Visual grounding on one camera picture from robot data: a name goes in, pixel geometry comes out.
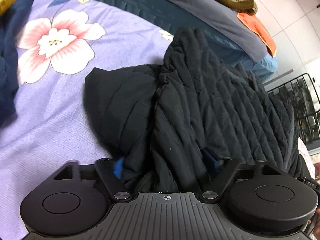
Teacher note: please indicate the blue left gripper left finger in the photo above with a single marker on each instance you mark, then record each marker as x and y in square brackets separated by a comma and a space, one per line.
[118, 167]

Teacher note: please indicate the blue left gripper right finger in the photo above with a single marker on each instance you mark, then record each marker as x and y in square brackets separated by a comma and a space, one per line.
[212, 163]

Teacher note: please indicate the black quilted jacket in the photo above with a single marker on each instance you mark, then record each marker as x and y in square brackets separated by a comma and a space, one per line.
[159, 118]

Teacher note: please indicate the purple floral bed sheet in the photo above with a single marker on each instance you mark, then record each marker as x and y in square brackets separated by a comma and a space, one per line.
[60, 43]

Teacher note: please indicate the orange cloth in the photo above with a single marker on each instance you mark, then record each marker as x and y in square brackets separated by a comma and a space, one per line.
[256, 26]

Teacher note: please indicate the grey and teal bed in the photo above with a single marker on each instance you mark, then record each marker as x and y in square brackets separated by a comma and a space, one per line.
[230, 39]

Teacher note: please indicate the navy blue folded garment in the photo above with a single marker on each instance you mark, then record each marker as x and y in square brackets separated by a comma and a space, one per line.
[11, 24]

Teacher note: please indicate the black wire storage rack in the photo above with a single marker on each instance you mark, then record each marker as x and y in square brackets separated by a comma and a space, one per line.
[303, 95]

